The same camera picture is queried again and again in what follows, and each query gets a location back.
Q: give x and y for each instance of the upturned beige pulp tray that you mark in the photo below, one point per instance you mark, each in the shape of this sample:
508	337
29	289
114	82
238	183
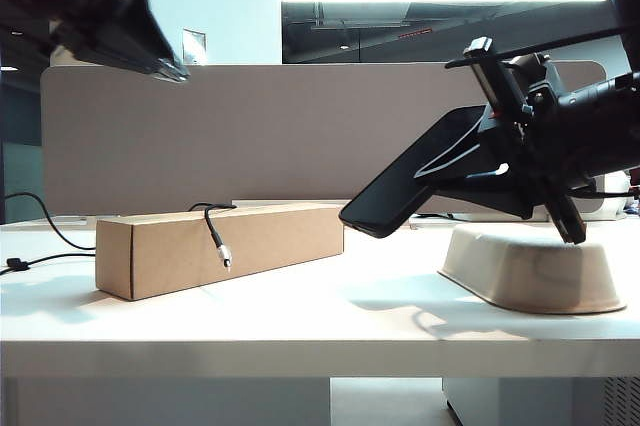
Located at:
525	276

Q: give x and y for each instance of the red led ceiling sign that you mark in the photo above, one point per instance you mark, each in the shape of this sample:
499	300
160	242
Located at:
415	34

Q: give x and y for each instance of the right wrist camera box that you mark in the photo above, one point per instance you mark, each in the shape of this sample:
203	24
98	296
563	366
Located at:
537	71

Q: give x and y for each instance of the grey felt desk divider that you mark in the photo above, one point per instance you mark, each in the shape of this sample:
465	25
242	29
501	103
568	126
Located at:
300	136

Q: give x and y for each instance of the long brown cardboard box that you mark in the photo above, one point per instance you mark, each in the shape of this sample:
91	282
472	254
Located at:
175	256

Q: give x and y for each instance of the white under-desk panel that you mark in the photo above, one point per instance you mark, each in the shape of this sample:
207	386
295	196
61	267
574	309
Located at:
165	403

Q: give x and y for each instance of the white under-desk cabinet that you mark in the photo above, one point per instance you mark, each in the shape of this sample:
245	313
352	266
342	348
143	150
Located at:
540	403

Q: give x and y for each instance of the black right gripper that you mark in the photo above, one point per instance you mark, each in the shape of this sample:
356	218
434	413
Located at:
545	156

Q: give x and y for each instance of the small framed wall notice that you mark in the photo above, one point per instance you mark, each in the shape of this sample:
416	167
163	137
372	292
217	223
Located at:
195	46

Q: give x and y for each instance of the black smartphone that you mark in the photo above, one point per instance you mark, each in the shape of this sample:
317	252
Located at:
390	196

